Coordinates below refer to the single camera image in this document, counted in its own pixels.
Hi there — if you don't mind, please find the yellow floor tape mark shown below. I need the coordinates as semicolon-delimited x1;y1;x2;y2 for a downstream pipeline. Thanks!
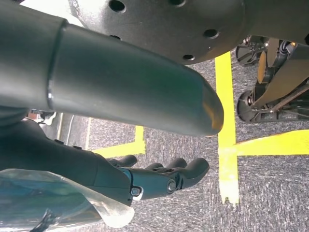
92;125;145;159
214;51;309;206

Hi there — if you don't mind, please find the black caster wheel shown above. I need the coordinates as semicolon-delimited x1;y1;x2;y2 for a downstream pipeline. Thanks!
235;44;257;67
237;90;258;124

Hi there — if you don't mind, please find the clear plastic film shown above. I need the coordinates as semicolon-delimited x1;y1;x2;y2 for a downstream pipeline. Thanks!
0;169;135;232

